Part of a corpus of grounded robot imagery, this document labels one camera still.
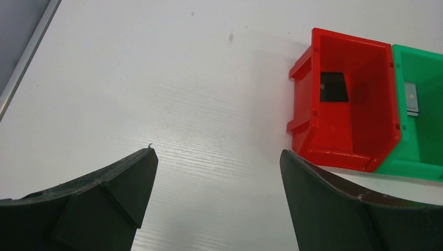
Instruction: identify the left red bin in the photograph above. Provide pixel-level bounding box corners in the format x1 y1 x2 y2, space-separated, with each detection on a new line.
286 28 401 173

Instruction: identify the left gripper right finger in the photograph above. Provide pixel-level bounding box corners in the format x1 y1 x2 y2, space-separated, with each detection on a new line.
279 150 442 250

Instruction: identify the green middle bin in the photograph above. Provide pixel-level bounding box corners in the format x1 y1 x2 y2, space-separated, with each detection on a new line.
375 44 442 182

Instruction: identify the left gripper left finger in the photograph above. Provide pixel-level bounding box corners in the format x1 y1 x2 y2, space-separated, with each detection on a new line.
1 147 158 250

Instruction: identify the silver VIP credit card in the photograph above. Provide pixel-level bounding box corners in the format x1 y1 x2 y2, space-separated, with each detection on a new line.
404 82 419 117

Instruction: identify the black card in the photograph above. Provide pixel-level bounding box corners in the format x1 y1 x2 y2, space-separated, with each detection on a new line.
320 72 349 102

